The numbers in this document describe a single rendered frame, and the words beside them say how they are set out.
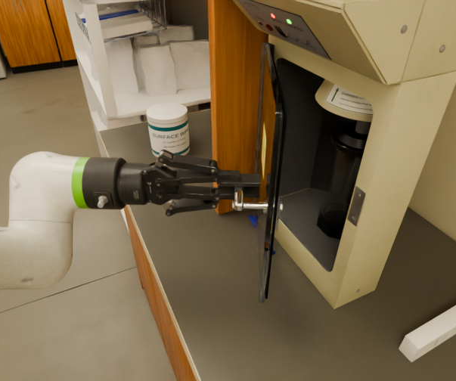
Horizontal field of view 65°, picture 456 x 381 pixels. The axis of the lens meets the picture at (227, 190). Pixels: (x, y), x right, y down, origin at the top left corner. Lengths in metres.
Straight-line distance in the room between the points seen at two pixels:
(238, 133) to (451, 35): 0.48
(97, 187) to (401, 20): 0.48
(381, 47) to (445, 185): 0.65
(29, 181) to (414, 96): 0.59
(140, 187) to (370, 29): 0.40
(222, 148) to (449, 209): 0.60
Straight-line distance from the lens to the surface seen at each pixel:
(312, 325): 0.77
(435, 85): 0.57
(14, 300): 2.23
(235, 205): 0.58
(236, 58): 0.78
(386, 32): 0.46
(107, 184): 0.62
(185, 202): 0.66
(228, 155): 0.87
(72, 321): 2.02
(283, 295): 0.80
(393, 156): 0.58
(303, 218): 0.86
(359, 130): 0.72
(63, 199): 0.66
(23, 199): 0.67
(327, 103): 0.64
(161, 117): 1.14
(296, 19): 0.52
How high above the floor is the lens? 1.57
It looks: 37 degrees down
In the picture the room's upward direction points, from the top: straight up
